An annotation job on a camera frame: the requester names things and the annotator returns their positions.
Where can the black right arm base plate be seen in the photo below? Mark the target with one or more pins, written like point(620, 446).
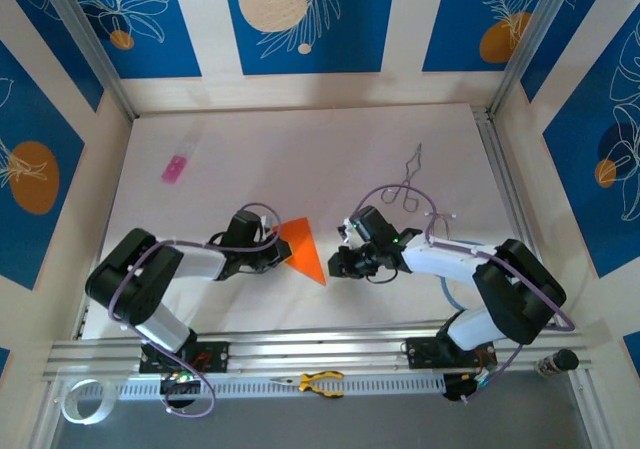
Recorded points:
point(425, 351)

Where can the orange paper sheet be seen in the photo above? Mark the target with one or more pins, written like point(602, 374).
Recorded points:
point(305, 254)

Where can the clear tape roll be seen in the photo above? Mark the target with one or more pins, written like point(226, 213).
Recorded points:
point(70, 409)

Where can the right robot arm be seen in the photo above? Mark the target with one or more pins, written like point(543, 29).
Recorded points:
point(440, 261)

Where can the dark capped bottle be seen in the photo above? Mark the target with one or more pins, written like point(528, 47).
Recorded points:
point(560, 361)

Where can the blue stethoscope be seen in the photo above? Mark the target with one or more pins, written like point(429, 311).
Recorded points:
point(446, 289)

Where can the metal forceps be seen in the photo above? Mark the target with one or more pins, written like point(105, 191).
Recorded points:
point(411, 169)

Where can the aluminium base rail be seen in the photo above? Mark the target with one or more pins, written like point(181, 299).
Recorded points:
point(310, 351)

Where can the aluminium side rail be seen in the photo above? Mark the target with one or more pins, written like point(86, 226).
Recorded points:
point(515, 209)

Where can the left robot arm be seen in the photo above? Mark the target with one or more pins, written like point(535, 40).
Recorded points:
point(197, 264)

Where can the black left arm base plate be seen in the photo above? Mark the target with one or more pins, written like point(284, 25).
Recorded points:
point(215, 356)

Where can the aluminium frame post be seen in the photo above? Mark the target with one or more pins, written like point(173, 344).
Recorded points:
point(530, 34)
point(90, 44)

